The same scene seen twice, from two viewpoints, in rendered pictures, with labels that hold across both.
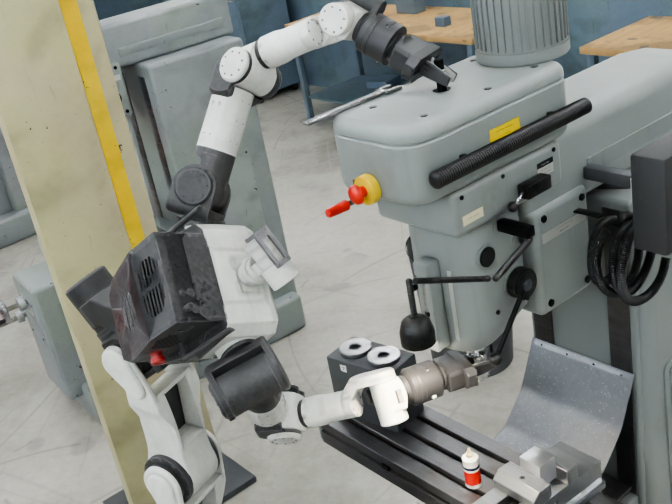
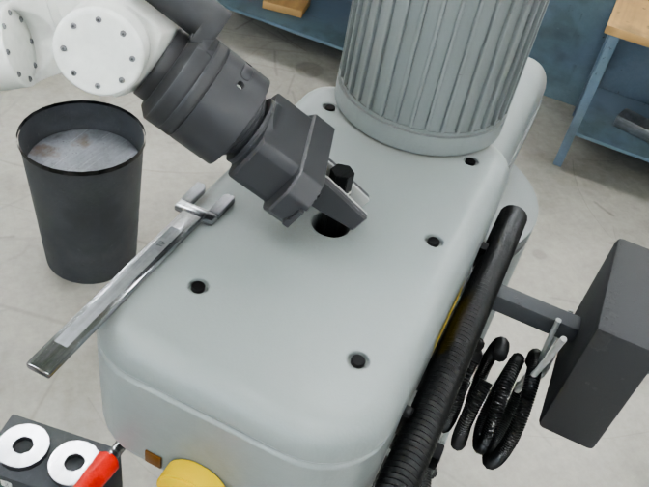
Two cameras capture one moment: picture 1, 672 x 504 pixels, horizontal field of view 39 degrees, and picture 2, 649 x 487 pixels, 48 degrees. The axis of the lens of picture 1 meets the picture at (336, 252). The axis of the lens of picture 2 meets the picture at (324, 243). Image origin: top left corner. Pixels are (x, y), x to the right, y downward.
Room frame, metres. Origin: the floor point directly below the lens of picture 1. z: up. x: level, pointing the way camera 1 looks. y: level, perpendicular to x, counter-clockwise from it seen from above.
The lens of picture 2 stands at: (1.42, 0.05, 2.33)
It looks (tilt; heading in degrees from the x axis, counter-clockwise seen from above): 42 degrees down; 322
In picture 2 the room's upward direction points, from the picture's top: 12 degrees clockwise
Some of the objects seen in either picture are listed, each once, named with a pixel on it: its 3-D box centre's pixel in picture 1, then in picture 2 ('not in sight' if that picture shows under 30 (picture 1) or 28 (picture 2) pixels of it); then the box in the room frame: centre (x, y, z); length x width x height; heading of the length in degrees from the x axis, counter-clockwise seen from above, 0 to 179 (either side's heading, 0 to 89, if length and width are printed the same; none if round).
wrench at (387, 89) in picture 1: (351, 104); (139, 268); (1.84, -0.09, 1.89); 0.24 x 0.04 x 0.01; 125
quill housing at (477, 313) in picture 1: (467, 272); not in sight; (1.83, -0.28, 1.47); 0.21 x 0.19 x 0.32; 35
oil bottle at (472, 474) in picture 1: (471, 466); not in sight; (1.82, -0.22, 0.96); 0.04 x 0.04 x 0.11
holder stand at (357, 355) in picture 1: (374, 381); (53, 482); (2.20, -0.04, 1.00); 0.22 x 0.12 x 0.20; 45
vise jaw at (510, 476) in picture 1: (522, 485); not in sight; (1.68, -0.31, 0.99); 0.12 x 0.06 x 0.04; 33
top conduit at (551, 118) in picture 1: (513, 140); (459, 332); (1.73, -0.38, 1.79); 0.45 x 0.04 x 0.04; 125
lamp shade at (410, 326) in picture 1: (416, 328); not in sight; (1.63, -0.13, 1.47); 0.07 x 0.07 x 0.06
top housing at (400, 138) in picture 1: (451, 124); (324, 273); (1.84, -0.28, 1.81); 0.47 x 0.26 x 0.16; 125
